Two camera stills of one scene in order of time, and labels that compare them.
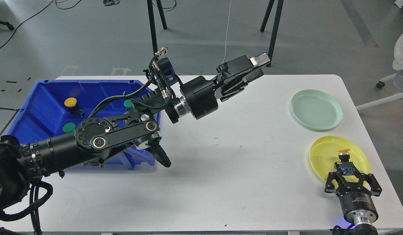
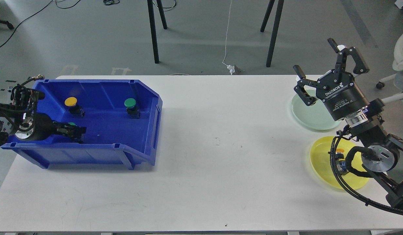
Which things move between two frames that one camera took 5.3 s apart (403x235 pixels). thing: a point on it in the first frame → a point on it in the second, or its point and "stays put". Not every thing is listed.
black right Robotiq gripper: x=355 y=199 → x=340 y=99
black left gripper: x=200 y=92 → x=34 y=126
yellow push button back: x=74 y=111 stays put
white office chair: x=401 y=64 stays put
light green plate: x=316 y=109 stays put
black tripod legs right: x=279 y=9 stays put
